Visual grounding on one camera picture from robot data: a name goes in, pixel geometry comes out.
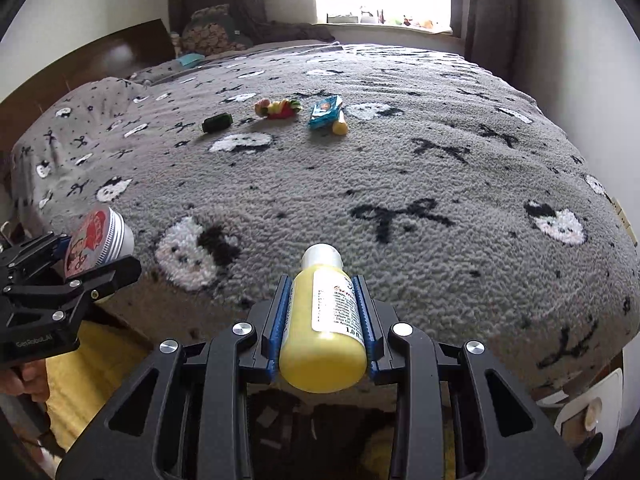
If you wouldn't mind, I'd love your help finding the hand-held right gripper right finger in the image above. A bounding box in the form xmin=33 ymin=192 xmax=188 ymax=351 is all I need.
xmin=352 ymin=275 xmax=587 ymax=480

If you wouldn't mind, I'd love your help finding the grey cat print blanket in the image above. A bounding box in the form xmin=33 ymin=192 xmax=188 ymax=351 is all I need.
xmin=10 ymin=42 xmax=636 ymax=401

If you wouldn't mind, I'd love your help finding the blue snack packet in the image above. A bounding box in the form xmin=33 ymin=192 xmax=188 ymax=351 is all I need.
xmin=307 ymin=96 xmax=345 ymax=129

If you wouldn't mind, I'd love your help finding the colourful plush toy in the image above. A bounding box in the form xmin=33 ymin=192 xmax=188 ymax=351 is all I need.
xmin=254 ymin=97 xmax=303 ymax=120

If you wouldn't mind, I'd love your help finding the yellow plastic bag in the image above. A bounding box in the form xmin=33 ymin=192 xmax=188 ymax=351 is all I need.
xmin=45 ymin=320 xmax=461 ymax=480

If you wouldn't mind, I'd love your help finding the white storage box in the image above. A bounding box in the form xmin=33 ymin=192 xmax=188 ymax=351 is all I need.
xmin=264 ymin=0 xmax=320 ymax=25

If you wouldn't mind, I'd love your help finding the brown patterned cushion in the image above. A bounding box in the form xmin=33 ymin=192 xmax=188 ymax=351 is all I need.
xmin=181 ymin=22 xmax=226 ymax=54

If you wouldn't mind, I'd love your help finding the dark green cushion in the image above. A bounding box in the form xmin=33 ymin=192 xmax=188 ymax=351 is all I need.
xmin=190 ymin=4 xmax=256 ymax=51

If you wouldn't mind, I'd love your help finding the round tin with picture lid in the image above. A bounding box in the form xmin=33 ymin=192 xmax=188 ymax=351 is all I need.
xmin=64 ymin=206 xmax=135 ymax=278

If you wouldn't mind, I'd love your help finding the brown wooden headboard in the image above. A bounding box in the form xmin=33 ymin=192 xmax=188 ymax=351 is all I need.
xmin=0 ymin=19 xmax=176 ymax=106

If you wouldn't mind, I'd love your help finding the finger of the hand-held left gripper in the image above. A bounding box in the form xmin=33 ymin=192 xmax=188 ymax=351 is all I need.
xmin=65 ymin=255 xmax=143 ymax=306
xmin=0 ymin=232 xmax=69 ymax=274

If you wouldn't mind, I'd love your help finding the row of small windowsill ornaments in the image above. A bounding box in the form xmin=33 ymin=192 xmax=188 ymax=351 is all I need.
xmin=390 ymin=14 xmax=436 ymax=29

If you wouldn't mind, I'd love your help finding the person's left hand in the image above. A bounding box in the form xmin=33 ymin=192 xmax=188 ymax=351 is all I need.
xmin=0 ymin=360 xmax=51 ymax=404

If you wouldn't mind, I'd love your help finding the white plastic appliance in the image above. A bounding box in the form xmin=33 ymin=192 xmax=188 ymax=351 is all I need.
xmin=552 ymin=367 xmax=626 ymax=471

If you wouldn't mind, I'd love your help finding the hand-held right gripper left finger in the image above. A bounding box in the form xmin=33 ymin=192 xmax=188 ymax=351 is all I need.
xmin=55 ymin=274 xmax=295 ymax=480

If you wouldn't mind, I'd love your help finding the yellow bottle with white cap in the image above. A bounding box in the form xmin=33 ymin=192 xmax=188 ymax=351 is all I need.
xmin=278 ymin=243 xmax=370 ymax=394

